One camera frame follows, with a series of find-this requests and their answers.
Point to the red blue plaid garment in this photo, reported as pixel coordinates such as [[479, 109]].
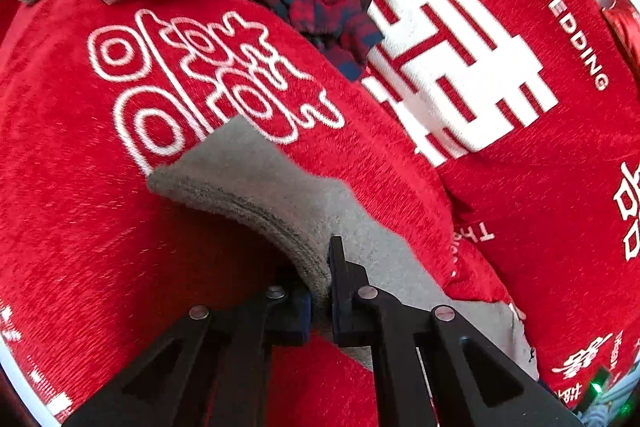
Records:
[[330, 12]]

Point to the grey knit garment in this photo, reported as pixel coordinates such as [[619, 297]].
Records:
[[300, 207]]

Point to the red printed sofa cover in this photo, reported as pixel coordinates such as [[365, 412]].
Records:
[[75, 207]]

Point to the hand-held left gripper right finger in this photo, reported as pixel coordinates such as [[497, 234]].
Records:
[[346, 302]]

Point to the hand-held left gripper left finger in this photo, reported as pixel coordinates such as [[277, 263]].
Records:
[[299, 318]]

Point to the red glossy printed bag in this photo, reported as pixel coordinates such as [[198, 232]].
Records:
[[625, 27]]

